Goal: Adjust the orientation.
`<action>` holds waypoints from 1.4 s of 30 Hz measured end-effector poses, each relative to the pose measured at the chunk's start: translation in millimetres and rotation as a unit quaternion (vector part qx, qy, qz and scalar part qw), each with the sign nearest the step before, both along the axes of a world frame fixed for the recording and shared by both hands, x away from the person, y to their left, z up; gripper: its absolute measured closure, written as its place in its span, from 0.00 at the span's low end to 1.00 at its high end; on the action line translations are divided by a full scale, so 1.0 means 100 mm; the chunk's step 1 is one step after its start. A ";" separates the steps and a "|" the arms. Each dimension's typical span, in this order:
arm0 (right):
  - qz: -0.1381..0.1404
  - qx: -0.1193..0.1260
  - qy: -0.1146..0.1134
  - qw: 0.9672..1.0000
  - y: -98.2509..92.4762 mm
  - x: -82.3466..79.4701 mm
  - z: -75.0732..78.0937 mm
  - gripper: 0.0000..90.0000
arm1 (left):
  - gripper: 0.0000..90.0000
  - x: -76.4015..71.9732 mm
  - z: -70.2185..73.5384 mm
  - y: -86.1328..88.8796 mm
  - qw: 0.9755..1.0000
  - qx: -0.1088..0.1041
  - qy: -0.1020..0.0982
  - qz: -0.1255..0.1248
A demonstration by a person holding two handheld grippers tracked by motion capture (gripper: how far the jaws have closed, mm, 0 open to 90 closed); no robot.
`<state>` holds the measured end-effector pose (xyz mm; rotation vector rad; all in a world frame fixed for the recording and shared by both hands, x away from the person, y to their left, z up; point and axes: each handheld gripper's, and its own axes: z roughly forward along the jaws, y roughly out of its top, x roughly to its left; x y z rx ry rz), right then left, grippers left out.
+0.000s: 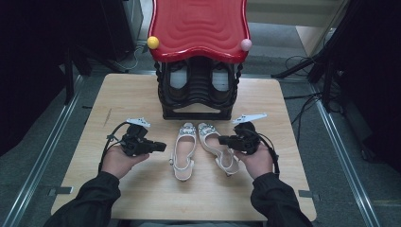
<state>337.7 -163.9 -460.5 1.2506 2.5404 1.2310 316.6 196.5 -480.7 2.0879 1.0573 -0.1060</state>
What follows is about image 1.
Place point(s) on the black curtain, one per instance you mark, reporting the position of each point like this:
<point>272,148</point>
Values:
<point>25,63</point>
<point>372,63</point>

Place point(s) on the dark cabinet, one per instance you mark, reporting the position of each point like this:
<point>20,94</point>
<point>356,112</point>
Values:
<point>119,25</point>

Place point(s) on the black leather shoe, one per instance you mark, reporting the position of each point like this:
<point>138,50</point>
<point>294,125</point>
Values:
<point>220,80</point>
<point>178,78</point>

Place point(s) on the black metal stand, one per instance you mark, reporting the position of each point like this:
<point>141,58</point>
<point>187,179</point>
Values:
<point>68,82</point>
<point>326,85</point>

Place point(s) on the person's right hand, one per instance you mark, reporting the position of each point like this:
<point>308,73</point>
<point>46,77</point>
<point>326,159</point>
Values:
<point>260,164</point>

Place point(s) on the metal floor rail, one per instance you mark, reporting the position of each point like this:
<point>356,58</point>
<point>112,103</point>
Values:
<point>41,151</point>
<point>342,151</point>

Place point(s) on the red and black shoe rack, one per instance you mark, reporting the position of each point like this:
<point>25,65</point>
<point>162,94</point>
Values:
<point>198,28</point>

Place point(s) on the grey tape piece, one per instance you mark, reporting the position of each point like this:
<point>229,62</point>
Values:
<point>61,190</point>
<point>307,194</point>

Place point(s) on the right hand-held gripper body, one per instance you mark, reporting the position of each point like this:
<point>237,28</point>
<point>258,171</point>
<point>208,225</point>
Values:
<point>249,140</point>

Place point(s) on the person's left hand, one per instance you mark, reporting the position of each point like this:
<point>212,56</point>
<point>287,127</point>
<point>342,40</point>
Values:
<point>118,162</point>

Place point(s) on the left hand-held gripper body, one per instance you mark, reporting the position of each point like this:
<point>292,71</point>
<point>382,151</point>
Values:
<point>135,143</point>

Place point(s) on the white slingback heeled shoe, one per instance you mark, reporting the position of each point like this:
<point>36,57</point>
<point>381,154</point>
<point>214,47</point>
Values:
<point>184,151</point>
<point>209,138</point>

